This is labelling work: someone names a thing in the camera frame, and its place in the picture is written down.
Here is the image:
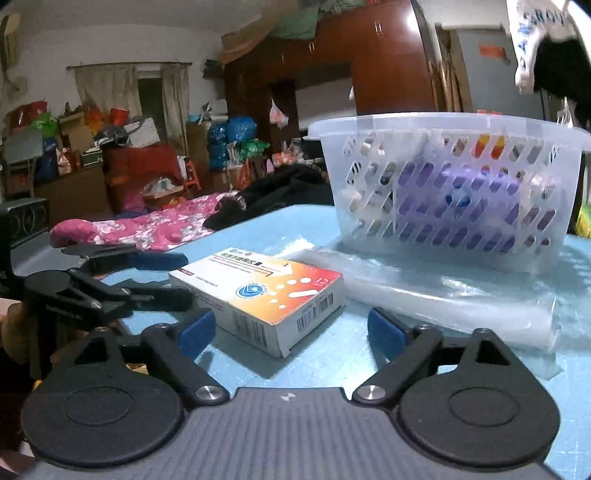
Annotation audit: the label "white orange medicine box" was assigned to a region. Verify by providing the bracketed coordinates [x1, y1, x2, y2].
[168, 248, 346, 358]

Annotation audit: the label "purple tissue pack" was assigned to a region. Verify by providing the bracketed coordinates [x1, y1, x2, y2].
[393, 163, 524, 254]

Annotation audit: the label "plush toy striped clothes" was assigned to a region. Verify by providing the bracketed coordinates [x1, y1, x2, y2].
[339, 134, 402, 237]

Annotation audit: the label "pink floral blanket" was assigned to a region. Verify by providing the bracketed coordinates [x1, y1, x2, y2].
[49, 191, 238, 252]

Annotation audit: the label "clear plastic bag pack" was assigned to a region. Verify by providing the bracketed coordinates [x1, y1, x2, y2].
[279, 239, 559, 351]

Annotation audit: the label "clear plastic laundry basket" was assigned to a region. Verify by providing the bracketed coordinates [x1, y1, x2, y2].
[308, 112, 590, 274]

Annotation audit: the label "black clothing pile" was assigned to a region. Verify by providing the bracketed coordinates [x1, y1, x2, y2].
[204, 164, 334, 232]

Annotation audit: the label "window curtains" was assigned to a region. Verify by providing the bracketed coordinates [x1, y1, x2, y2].
[72, 62, 189, 154]

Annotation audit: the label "grey metal door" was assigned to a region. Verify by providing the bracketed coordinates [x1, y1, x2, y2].
[436, 25, 546, 120]

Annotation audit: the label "brown wooden wardrobe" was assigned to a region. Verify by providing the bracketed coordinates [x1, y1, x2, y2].
[223, 1, 438, 151]

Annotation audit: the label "white black hanging jacket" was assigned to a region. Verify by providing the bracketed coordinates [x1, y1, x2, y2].
[506, 1, 590, 124]

